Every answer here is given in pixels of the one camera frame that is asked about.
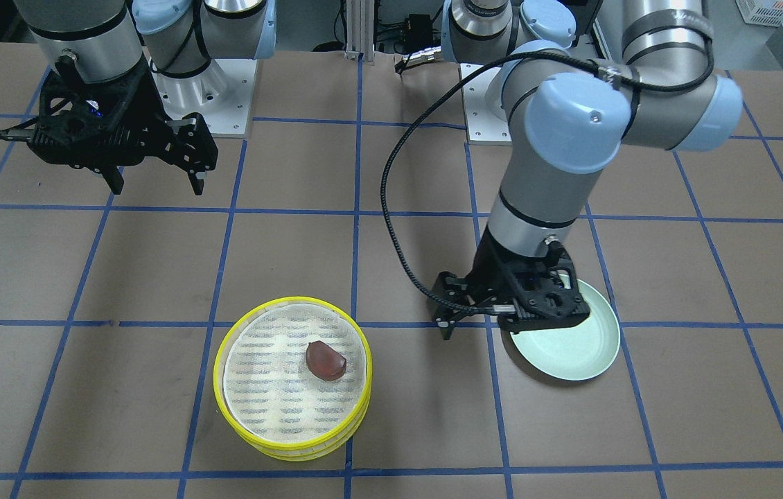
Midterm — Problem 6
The yellow bamboo steamer basket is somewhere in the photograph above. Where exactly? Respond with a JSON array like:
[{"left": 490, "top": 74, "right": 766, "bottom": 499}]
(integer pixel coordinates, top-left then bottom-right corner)
[{"left": 230, "top": 402, "right": 369, "bottom": 462}]

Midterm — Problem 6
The light green plate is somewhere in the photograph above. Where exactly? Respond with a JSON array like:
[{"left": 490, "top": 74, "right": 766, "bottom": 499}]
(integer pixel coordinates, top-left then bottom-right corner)
[{"left": 500, "top": 280, "right": 622, "bottom": 382}]

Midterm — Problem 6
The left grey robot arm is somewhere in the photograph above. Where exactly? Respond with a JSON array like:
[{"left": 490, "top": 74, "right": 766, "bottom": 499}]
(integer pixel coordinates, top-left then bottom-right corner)
[{"left": 432, "top": 1, "right": 742, "bottom": 339}]

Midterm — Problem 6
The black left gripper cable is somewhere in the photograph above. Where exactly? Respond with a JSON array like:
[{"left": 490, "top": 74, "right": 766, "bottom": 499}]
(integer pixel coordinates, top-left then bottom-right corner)
[{"left": 381, "top": 52, "right": 714, "bottom": 299}]

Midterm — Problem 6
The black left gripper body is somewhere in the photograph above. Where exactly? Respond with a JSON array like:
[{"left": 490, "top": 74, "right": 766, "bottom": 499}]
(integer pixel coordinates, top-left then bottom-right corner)
[{"left": 432, "top": 230, "right": 590, "bottom": 339}]

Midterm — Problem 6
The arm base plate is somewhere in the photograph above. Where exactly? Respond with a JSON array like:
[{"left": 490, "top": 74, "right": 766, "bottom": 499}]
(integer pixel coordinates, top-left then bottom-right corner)
[
  {"left": 154, "top": 59, "right": 259, "bottom": 139},
  {"left": 461, "top": 67, "right": 511, "bottom": 146}
]

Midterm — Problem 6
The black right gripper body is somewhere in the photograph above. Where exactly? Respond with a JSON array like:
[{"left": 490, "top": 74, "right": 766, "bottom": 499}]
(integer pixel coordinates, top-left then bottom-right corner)
[{"left": 26, "top": 59, "right": 218, "bottom": 195}]

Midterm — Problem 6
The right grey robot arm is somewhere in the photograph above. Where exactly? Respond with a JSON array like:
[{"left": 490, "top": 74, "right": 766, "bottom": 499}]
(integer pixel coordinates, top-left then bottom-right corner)
[{"left": 6, "top": 1, "right": 276, "bottom": 195}]

